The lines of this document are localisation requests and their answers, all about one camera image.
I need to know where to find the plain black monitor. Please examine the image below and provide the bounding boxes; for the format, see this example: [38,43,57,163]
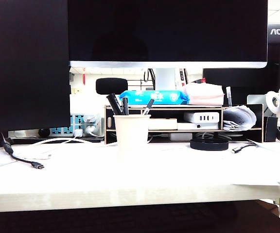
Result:
[0,0,71,149]

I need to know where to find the silver monitor stand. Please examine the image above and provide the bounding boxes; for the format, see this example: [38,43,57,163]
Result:
[155,67,180,91]

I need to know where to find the pink tissue pack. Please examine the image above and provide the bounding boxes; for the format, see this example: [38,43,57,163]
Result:
[182,82,226,106]

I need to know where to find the black chair headrest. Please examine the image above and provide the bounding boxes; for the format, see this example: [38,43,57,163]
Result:
[95,77,129,95]

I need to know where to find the thick black marker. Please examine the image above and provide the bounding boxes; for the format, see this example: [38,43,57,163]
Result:
[106,93,124,116]

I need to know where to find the power strip with blue sockets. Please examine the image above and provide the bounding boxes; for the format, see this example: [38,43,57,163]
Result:
[49,113,102,138]

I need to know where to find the silver metal stand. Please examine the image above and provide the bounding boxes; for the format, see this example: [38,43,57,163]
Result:
[246,94,270,113]

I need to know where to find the small black box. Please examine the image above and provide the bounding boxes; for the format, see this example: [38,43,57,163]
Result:
[263,116,280,143]

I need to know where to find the blue wet wipes pack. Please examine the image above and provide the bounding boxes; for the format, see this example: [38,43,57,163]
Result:
[118,89,191,106]

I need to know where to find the black marker with silver band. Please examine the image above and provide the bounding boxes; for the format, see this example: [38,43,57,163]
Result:
[142,98,155,116]

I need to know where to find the black cable with grey plug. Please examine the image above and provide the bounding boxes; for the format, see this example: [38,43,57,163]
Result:
[0,132,46,170]

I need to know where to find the thin black cable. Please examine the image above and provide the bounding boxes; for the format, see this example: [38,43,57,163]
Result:
[231,143,258,154]

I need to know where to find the white power plug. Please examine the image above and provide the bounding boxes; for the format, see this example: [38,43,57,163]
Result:
[84,114,105,138]

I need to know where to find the flat white box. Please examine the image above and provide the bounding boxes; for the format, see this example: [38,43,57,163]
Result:
[177,122,220,130]

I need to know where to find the white multiport charger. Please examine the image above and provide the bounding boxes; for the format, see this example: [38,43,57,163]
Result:
[183,111,221,124]

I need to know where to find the slim black marker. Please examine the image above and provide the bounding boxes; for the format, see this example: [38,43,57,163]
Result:
[122,96,129,116]

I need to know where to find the black wooden desk shelf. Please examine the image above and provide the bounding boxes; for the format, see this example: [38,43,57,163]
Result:
[104,103,264,145]

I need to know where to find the cream rectangular box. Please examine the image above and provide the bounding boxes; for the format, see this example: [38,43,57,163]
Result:
[148,117,178,131]

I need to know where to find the black round knob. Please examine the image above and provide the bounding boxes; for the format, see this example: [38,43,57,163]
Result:
[38,127,52,138]

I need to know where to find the black round disc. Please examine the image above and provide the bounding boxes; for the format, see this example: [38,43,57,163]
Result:
[190,138,229,152]

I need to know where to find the large silver-bezel monitor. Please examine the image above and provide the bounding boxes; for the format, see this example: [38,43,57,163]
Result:
[68,0,269,69]

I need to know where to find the white cable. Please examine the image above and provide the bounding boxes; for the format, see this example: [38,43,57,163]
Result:
[15,135,88,160]

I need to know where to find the rolled printed papers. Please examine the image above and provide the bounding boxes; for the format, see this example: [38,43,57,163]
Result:
[223,104,257,133]

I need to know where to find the white paper cup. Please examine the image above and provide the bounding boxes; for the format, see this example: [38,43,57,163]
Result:
[113,114,152,157]

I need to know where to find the white tape roll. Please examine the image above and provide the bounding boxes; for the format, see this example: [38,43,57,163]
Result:
[265,90,280,115]

